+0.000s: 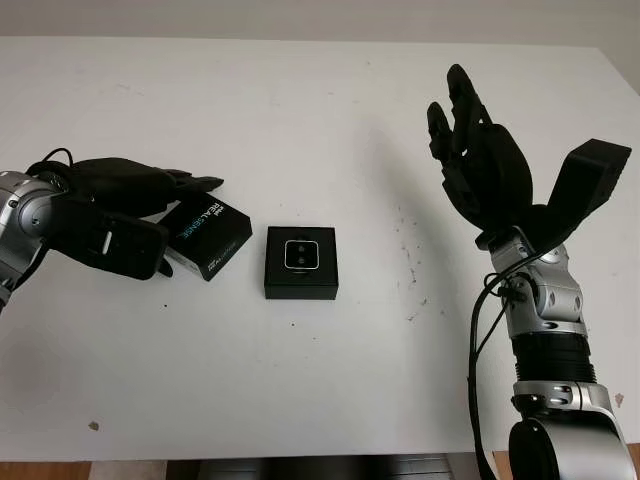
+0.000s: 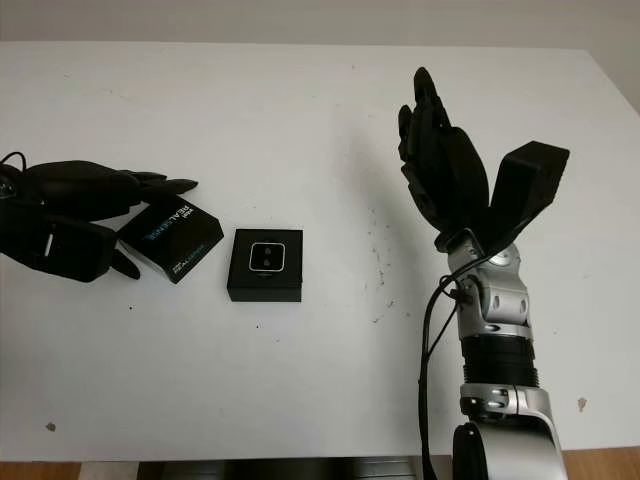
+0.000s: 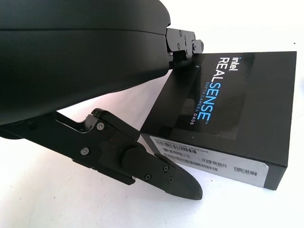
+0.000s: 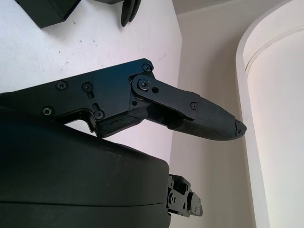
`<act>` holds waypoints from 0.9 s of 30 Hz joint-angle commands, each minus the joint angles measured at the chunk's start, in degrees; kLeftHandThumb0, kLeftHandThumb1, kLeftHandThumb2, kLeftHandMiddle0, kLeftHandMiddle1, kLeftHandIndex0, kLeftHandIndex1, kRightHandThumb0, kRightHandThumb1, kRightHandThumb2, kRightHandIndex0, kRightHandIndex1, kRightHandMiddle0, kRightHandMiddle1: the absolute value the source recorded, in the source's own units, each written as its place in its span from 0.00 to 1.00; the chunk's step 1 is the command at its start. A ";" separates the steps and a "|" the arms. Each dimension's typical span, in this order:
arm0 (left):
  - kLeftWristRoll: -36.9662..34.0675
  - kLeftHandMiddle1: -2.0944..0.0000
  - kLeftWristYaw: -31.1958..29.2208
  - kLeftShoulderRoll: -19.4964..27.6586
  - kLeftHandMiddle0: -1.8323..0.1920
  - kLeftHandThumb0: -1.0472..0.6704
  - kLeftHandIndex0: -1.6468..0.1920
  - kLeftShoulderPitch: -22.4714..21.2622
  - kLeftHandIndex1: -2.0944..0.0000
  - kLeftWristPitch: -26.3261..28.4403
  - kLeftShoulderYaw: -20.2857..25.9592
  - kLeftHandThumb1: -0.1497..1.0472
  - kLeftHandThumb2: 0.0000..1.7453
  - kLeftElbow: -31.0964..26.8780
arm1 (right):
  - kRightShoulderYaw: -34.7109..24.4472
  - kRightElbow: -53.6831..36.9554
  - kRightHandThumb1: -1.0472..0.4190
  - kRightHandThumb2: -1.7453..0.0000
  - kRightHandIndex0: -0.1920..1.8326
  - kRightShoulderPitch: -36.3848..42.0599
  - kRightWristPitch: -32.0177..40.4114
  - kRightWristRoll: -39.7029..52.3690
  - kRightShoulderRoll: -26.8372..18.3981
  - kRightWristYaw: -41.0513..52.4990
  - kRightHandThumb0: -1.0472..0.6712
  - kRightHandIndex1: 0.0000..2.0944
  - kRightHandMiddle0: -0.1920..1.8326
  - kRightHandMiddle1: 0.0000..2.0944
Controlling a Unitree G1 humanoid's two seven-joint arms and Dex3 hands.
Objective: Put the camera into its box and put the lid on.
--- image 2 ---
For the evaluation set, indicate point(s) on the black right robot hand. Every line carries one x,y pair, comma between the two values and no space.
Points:
450,170

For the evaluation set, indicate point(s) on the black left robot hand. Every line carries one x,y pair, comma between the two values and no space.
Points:
80,187

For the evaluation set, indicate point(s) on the black RealSense box lid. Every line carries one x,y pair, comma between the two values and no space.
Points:
170,235

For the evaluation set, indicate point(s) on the small silver depth camera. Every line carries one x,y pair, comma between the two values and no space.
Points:
267,258

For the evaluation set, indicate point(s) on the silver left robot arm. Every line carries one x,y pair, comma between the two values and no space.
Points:
6,185

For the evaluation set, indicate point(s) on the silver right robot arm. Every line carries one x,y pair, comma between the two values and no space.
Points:
500,325

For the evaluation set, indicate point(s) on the white table leg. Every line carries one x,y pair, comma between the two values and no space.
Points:
107,471

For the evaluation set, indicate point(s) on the dark grey robot torso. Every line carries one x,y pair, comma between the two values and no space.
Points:
280,470

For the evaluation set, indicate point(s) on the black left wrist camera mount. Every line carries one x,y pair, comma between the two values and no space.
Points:
55,245

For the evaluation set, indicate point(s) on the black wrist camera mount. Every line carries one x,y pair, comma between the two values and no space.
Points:
530,185
55,245

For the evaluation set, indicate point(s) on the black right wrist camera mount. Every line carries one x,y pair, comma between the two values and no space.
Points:
530,185

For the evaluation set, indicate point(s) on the black camera box base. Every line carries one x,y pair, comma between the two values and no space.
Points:
265,290

